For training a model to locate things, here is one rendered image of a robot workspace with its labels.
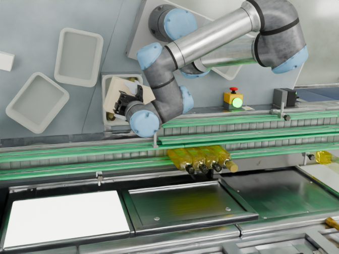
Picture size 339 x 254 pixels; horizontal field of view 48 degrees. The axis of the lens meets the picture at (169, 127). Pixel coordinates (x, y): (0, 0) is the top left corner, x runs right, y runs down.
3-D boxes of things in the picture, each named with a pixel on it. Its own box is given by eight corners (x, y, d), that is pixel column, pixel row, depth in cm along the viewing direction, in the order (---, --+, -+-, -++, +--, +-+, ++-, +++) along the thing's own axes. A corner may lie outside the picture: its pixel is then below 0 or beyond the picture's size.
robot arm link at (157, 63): (296, -24, 103) (138, 56, 97) (306, 14, 108) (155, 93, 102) (273, -21, 114) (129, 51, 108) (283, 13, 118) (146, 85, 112)
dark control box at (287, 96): (271, 103, 195) (280, 107, 187) (273, 87, 193) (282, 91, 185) (285, 102, 197) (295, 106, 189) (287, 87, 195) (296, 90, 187)
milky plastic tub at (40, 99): (5, 107, 161) (2, 112, 153) (37, 66, 159) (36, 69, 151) (40, 130, 167) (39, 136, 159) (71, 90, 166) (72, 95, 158)
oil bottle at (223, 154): (202, 151, 177) (220, 169, 157) (203, 140, 175) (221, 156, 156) (213, 150, 178) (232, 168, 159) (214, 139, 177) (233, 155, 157)
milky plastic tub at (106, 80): (101, 121, 172) (103, 126, 164) (99, 72, 166) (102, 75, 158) (138, 119, 177) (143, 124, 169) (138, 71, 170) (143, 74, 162)
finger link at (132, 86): (126, 71, 132) (124, 89, 126) (142, 76, 134) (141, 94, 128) (123, 77, 134) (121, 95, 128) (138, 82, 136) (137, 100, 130)
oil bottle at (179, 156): (166, 154, 172) (180, 173, 152) (166, 143, 170) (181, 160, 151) (178, 153, 174) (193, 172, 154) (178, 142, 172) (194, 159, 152)
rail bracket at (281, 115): (268, 114, 181) (284, 121, 169) (270, 99, 179) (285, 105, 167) (275, 113, 183) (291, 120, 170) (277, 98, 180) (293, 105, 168)
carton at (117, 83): (113, 75, 138) (115, 78, 131) (153, 88, 144) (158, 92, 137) (103, 106, 140) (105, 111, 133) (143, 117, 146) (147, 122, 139)
